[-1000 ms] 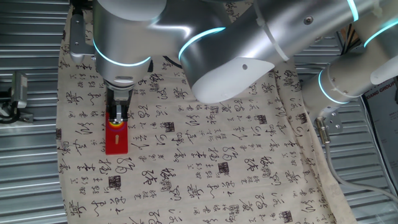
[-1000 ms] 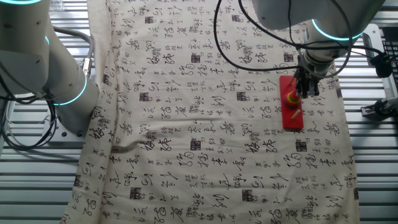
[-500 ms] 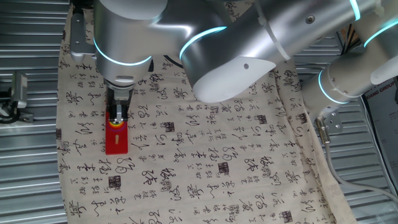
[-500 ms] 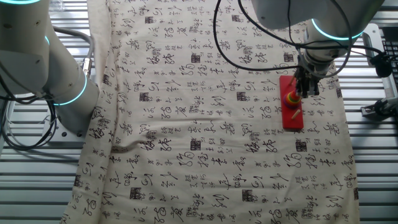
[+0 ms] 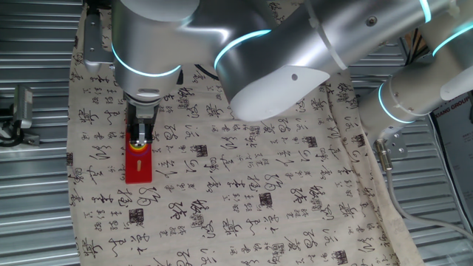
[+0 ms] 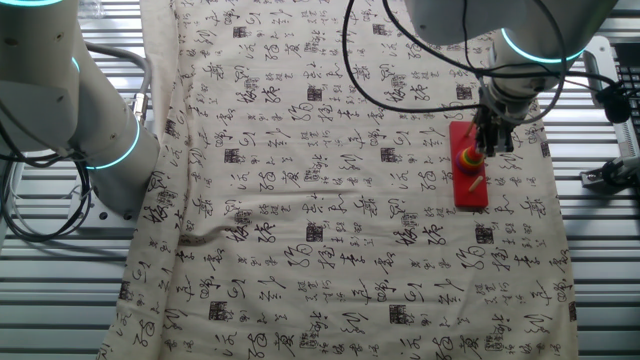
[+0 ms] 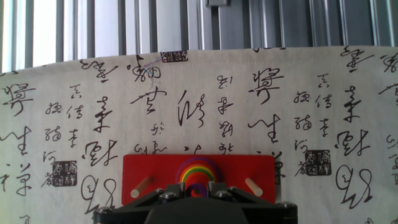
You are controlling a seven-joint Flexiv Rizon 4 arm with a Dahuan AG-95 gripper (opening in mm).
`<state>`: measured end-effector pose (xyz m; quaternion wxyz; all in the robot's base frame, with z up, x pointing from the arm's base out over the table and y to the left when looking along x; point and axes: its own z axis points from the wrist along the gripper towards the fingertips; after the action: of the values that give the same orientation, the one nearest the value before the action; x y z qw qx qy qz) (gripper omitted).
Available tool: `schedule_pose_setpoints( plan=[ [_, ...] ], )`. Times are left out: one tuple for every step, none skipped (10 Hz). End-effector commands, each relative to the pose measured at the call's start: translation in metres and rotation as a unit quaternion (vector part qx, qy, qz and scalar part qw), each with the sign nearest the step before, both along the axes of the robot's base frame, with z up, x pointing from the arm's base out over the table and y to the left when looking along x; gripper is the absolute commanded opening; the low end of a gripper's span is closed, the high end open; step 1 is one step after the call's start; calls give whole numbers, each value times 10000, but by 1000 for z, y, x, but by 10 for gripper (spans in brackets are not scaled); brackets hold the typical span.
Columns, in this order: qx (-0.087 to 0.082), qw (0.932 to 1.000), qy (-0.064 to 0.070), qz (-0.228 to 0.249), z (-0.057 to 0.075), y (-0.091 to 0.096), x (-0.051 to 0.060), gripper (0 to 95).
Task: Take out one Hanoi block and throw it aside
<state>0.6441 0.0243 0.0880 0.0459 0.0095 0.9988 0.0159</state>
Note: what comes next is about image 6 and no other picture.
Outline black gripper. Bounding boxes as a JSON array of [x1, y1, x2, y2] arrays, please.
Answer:
[[472, 98, 521, 158]]

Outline red Hanoi base board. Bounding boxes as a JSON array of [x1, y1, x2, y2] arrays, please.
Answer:
[[448, 120, 490, 209]]

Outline black keyboard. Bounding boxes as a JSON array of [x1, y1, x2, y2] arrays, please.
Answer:
[[615, 63, 640, 134]]

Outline calligraphy printed cream cloth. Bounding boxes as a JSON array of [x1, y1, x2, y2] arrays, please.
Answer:
[[97, 0, 581, 360]]

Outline silver base mounting plate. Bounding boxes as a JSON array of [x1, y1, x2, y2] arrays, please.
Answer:
[[67, 187, 139, 232]]

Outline clear plastic item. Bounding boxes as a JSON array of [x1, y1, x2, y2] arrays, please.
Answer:
[[78, 0, 105, 20]]

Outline large purple Hanoi ring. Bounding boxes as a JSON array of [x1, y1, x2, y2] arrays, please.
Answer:
[[454, 158, 486, 177]]

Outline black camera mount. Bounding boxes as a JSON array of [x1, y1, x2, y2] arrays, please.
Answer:
[[579, 155, 640, 197]]

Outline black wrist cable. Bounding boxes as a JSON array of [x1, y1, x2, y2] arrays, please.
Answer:
[[382, 0, 633, 126], [341, 0, 486, 114]]

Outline silver ribbed camera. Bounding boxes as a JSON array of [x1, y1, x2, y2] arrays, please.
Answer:
[[613, 118, 640, 160]]

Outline grey base cable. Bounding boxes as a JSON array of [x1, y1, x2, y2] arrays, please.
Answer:
[[84, 42, 154, 126]]

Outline black base cable bundle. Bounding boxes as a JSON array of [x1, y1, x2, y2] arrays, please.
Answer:
[[0, 117, 94, 245]]

